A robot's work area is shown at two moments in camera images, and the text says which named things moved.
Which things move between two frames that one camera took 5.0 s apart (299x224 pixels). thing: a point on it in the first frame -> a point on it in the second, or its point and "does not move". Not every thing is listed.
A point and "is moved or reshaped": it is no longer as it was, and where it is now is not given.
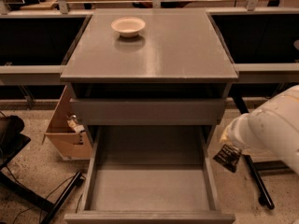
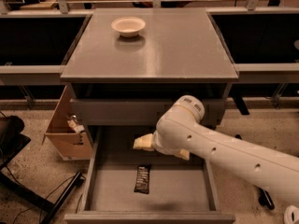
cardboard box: [67, 135] does not move
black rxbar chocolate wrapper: [228, 156] is moved or reshaped
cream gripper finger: [224, 137] -> [145, 142]
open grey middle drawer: [150, 175] does not move
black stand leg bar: [76, 181] does not move
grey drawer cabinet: [152, 84] does not move
